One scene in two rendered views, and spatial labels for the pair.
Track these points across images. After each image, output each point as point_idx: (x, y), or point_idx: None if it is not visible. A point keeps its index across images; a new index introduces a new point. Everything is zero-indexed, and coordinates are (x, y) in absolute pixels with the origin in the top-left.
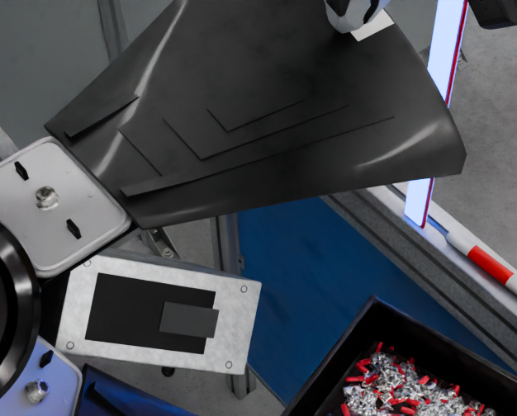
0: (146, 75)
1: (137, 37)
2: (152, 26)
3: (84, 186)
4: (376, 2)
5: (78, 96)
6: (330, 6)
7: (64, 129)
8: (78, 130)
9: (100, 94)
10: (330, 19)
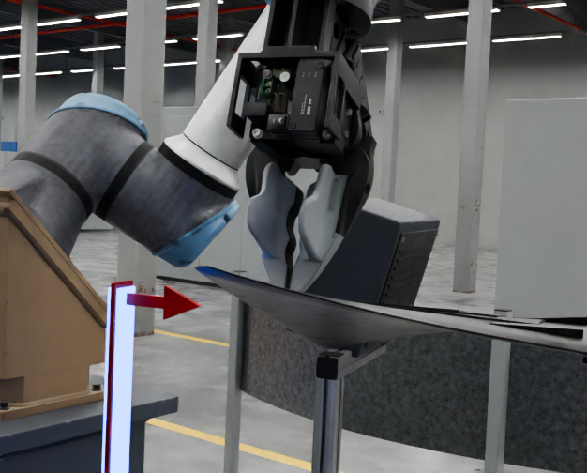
0: (464, 320)
1: (427, 322)
2: (405, 316)
3: None
4: (294, 249)
5: (534, 341)
6: (341, 233)
7: (577, 339)
8: (572, 327)
9: (516, 331)
10: (323, 264)
